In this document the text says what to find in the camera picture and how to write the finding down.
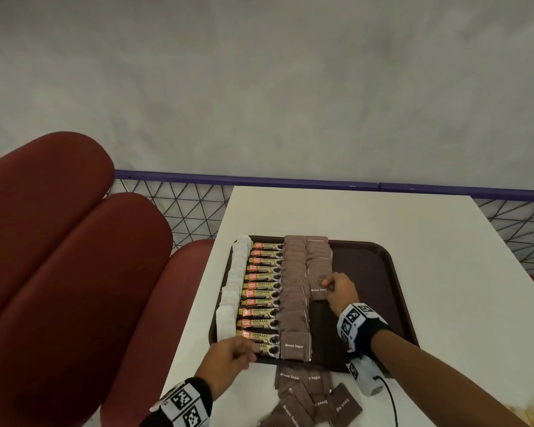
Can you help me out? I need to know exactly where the person's right hand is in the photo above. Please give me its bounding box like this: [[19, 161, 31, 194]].
[[318, 272, 360, 318]]

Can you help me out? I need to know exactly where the purple wire fence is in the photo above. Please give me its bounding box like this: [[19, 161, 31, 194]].
[[0, 162, 534, 281]]

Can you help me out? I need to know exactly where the black camera cable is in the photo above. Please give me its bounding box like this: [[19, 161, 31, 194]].
[[373, 375, 399, 427]]

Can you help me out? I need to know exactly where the brown paper sugar sachet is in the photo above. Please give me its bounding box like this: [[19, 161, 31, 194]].
[[310, 275, 335, 302]]

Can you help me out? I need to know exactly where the row of gold coffee sachets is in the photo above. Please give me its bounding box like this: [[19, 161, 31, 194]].
[[236, 241, 285, 360]]

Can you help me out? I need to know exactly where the row of white tea bags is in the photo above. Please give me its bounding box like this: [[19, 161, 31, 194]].
[[215, 235, 253, 341]]

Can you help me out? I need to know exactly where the person's right forearm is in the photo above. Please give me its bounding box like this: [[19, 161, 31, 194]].
[[371, 329, 530, 427]]

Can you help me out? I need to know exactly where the pile of brown sugar packets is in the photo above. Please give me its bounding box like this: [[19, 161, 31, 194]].
[[258, 364, 364, 427]]

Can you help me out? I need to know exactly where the row of brown sugar packets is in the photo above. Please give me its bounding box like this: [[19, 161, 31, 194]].
[[306, 235, 335, 281], [278, 235, 313, 363]]

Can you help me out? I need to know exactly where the brown plastic tray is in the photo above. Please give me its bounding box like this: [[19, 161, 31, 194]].
[[208, 236, 420, 380]]

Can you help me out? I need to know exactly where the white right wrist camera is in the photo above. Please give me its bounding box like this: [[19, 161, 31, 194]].
[[345, 353, 386, 398]]

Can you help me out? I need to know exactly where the right marker wristband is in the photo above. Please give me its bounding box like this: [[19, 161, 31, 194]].
[[336, 302, 395, 354]]

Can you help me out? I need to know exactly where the person's left hand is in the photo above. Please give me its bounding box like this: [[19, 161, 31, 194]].
[[195, 336, 258, 401]]

